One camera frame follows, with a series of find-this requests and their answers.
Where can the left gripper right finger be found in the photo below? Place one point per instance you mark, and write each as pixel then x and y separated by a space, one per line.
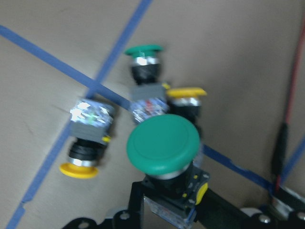
pixel 286 211

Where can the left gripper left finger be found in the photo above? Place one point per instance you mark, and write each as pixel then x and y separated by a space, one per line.
pixel 129 218

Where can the green push button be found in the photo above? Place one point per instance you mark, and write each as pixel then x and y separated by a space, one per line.
pixel 148 97
pixel 168 150

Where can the yellow push button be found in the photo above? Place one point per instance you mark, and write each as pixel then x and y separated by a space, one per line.
pixel 91 122
pixel 185 102

